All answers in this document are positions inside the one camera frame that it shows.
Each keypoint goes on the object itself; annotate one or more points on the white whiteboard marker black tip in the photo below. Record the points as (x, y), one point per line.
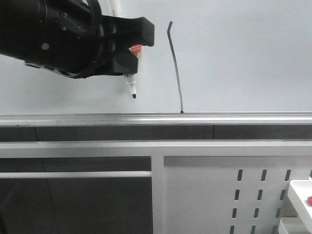
(116, 11)

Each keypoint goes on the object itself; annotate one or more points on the white metal stand frame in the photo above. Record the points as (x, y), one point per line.
(149, 187)

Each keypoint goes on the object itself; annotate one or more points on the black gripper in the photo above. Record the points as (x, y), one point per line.
(71, 37)

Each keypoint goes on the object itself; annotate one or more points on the red capped marker in tray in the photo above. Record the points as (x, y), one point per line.
(309, 200)

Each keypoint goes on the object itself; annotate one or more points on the white lower tray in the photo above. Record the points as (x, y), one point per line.
(289, 225)

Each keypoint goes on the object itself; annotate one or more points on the white marker tray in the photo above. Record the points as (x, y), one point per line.
(298, 193)

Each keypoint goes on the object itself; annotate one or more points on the large whiteboard with aluminium frame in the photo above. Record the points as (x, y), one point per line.
(215, 58)

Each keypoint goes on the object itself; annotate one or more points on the red round magnet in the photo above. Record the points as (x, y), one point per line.
(136, 49)

